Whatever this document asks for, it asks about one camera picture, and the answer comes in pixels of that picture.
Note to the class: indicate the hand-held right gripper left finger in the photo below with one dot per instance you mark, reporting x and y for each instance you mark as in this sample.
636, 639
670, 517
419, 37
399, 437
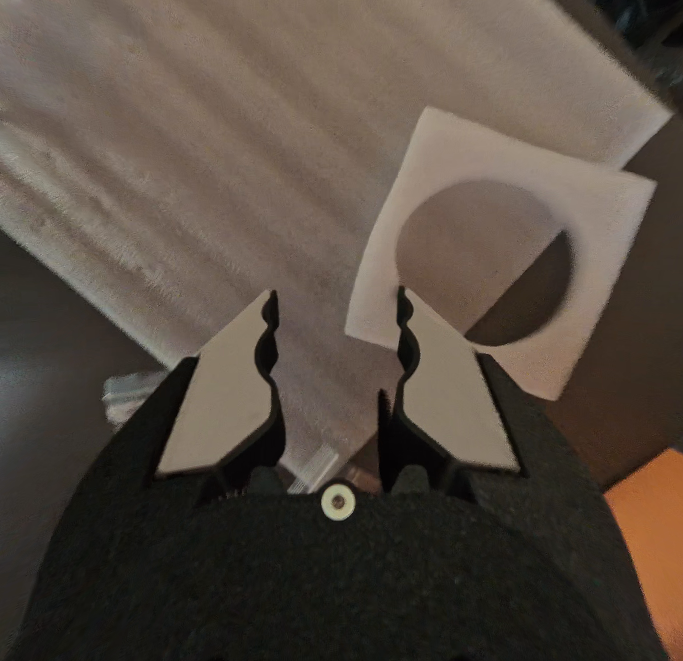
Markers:
224, 404

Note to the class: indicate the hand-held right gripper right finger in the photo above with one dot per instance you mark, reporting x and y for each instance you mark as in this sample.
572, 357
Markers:
453, 404

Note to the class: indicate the orange white cardboard box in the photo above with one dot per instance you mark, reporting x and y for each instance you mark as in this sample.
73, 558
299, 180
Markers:
651, 538

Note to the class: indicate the grey desk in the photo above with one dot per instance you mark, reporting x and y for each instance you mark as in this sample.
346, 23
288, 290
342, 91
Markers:
53, 324

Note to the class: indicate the white foam cutout block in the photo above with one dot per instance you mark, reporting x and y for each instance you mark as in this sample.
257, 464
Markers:
603, 234

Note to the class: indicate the white foam sheet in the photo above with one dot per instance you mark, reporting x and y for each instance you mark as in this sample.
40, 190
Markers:
213, 138

